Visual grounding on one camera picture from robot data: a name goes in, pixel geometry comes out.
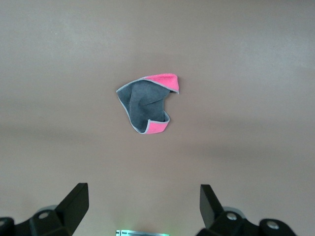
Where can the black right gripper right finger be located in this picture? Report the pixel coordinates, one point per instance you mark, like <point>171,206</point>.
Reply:
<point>216,218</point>

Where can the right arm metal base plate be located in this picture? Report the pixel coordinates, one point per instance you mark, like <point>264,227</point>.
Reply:
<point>142,233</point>

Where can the pink and grey microfibre towel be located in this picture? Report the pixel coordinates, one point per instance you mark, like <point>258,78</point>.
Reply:
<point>142,103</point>

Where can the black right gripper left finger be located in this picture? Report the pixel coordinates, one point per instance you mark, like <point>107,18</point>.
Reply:
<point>66,216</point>

